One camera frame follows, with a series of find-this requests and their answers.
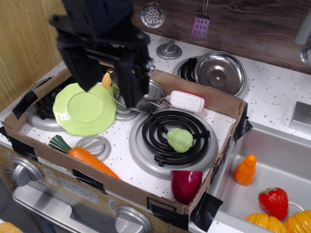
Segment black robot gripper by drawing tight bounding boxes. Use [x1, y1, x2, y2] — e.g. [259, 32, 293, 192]
[50, 0, 152, 108]

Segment light green toy broccoli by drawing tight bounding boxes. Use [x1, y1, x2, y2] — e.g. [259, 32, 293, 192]
[167, 128, 193, 153]

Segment stainless steel pot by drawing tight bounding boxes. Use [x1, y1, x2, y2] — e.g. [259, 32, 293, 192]
[109, 71, 172, 113]

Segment steel pot lid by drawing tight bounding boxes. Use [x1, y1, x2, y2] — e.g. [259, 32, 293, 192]
[194, 51, 246, 96]

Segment yellow toy corn cob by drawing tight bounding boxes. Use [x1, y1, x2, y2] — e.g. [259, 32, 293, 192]
[101, 69, 114, 90]

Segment middle grey stove knob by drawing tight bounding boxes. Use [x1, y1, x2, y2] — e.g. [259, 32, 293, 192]
[115, 104, 139, 121]

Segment grey stove knob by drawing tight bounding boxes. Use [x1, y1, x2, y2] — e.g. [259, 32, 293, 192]
[115, 104, 139, 121]
[156, 40, 183, 60]
[76, 135, 111, 162]

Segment light green plate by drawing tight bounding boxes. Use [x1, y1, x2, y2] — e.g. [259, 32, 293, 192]
[52, 83, 117, 136]

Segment back grey stove knob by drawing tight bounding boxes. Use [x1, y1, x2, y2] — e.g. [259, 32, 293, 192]
[156, 40, 183, 60]

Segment front grey stove knob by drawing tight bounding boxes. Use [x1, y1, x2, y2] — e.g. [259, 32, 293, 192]
[76, 135, 111, 162]

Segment hanging metal strainer ladle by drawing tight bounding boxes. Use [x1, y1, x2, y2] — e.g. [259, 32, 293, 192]
[140, 1, 166, 29]

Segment front right black burner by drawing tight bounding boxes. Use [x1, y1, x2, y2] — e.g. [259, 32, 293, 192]
[129, 109, 218, 180]

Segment black burner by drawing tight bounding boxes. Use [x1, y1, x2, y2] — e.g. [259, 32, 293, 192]
[129, 109, 218, 180]
[27, 77, 76, 132]
[173, 56, 200, 83]

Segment back right black burner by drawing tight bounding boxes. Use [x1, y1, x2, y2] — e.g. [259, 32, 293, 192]
[173, 56, 200, 83]

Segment front left black burner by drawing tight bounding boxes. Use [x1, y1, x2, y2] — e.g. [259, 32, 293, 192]
[27, 77, 76, 132]

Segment hanging purple spatula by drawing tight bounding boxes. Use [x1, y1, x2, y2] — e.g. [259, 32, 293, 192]
[190, 0, 210, 39]

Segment brown cardboard fence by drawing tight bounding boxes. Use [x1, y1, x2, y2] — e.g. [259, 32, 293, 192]
[3, 70, 248, 215]

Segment left oven control knob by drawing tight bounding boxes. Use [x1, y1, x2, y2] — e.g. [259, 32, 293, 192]
[12, 157, 44, 186]

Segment oven control knob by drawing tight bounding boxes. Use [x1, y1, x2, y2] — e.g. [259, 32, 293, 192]
[115, 206, 152, 233]
[12, 157, 44, 186]

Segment dark red cup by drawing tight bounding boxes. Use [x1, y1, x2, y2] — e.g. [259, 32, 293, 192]
[171, 170, 203, 205]

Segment right oven control knob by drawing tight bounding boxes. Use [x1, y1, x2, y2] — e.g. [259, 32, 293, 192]
[115, 206, 152, 233]

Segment small orange toy carrot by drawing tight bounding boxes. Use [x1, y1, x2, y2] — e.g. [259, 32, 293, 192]
[234, 154, 257, 185]

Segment orange object bottom left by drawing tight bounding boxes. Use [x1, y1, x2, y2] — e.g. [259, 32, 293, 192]
[0, 222, 21, 233]

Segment grey metal sink basin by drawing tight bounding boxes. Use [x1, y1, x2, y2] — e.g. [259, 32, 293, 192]
[208, 123, 311, 233]

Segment silver faucet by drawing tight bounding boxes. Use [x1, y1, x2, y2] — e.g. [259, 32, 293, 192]
[294, 9, 311, 66]

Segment red toy strawberry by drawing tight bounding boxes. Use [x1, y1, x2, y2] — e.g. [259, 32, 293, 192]
[258, 187, 289, 220]

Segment left orange toy pumpkin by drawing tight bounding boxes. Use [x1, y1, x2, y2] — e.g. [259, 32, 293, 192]
[244, 213, 288, 233]

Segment orange toy pumpkin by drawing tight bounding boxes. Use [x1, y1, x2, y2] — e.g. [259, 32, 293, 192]
[284, 210, 311, 233]
[244, 213, 288, 233]

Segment right orange toy pumpkin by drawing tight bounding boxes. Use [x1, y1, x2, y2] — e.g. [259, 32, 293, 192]
[284, 210, 311, 233]

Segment silver oven door handle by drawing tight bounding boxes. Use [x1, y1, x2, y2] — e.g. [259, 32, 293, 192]
[13, 185, 116, 233]

